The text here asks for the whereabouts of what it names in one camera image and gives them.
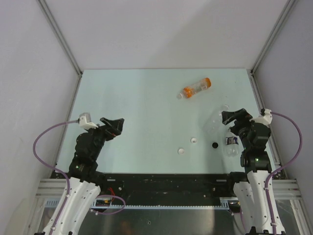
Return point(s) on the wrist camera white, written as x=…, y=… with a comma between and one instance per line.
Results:
x=85, y=122
x=264, y=118

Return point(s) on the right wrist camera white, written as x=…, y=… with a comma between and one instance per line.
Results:
x=264, y=118

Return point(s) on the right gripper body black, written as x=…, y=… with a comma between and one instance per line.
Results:
x=241, y=128

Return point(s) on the orange label bottle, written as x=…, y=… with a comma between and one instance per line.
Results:
x=191, y=90

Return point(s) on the blue label water bottle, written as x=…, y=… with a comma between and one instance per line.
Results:
x=231, y=147

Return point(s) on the black bottle cap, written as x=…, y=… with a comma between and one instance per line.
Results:
x=215, y=145

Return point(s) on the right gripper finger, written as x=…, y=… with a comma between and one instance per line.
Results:
x=242, y=114
x=227, y=117

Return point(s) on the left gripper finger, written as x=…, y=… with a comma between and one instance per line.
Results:
x=106, y=122
x=116, y=126

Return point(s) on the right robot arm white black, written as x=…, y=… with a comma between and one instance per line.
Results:
x=253, y=187

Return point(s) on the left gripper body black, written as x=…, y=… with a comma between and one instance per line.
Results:
x=100, y=135

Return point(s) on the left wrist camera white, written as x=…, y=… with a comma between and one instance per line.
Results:
x=85, y=122

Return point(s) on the white blue bottle cap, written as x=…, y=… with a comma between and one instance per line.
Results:
x=181, y=151

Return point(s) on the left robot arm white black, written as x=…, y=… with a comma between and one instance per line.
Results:
x=82, y=179

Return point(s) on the clear unlabelled plastic bottle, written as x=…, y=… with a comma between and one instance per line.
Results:
x=214, y=122

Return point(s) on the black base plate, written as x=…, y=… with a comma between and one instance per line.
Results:
x=169, y=190

